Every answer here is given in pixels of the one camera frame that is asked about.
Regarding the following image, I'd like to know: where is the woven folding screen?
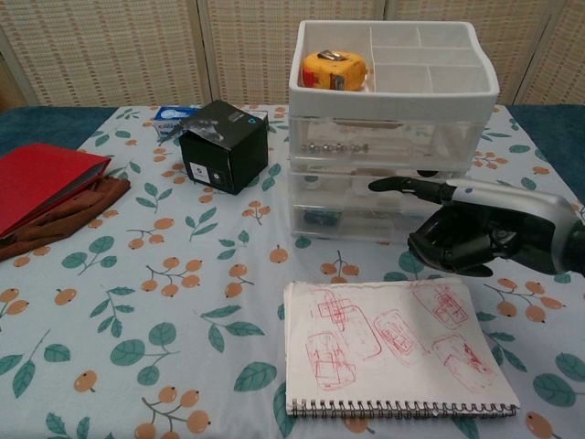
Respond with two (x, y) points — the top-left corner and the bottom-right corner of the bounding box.
(0, 0), (585, 111)

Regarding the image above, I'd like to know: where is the blue toothpaste box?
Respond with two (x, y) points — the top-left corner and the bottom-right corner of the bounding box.
(154, 105), (269, 138)

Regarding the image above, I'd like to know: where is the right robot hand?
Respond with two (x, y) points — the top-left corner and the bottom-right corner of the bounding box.
(367, 176), (578, 279)

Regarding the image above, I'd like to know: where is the red spiral notebook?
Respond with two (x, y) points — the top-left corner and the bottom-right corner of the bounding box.
(0, 143), (112, 239)

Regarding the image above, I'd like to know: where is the white drawer organizer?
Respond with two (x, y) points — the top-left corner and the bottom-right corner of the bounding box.
(287, 19), (500, 246)

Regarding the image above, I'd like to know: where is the floral tablecloth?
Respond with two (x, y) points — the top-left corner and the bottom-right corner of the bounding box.
(0, 103), (585, 439)

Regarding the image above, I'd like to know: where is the white spiral sketchbook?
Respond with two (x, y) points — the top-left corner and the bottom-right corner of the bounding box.
(282, 277), (521, 420)

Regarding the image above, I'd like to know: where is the brown cloth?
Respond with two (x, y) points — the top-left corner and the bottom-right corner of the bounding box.
(0, 176), (132, 262)

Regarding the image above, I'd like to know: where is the yellow tape measure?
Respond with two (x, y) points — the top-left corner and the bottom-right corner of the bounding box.
(300, 48), (369, 91)

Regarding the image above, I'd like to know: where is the black cube box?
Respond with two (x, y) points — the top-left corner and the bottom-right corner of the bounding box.
(173, 100), (270, 197)

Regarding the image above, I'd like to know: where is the clear plastic storage box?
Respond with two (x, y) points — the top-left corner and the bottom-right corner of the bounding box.
(291, 163), (474, 208)
(291, 204), (458, 242)
(290, 116), (479, 162)

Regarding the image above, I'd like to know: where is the silver bead string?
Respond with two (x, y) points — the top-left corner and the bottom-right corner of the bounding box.
(301, 142), (370, 153)

